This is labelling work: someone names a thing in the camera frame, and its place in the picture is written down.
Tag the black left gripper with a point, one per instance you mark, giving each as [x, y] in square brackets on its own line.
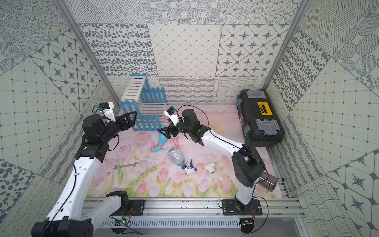
[121, 121]

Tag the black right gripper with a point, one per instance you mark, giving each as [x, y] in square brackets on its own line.
[172, 127]

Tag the teal pink spray bottle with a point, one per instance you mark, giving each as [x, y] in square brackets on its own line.
[162, 140]

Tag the clear blue-capped spray bottle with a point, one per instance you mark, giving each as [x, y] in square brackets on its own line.
[176, 156]

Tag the blue white slatted shelf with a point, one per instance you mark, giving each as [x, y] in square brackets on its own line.
[148, 102]

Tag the white pink spray bottle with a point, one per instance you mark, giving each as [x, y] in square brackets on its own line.
[175, 141]

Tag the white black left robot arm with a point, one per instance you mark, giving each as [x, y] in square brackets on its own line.
[66, 219]

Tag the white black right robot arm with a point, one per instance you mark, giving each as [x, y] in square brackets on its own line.
[247, 162]

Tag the silver wrench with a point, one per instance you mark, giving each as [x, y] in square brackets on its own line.
[124, 166]

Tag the black yellow toolbox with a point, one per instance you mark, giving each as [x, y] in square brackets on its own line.
[259, 122]

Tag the green circuit board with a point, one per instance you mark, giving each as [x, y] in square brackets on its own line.
[122, 223]

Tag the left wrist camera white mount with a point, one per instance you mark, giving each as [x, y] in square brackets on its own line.
[107, 109]

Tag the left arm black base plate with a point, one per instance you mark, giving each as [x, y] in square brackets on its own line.
[134, 207]

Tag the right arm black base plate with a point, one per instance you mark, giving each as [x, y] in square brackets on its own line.
[232, 207]

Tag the aluminium mounting rail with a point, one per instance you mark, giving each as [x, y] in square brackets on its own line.
[211, 208]

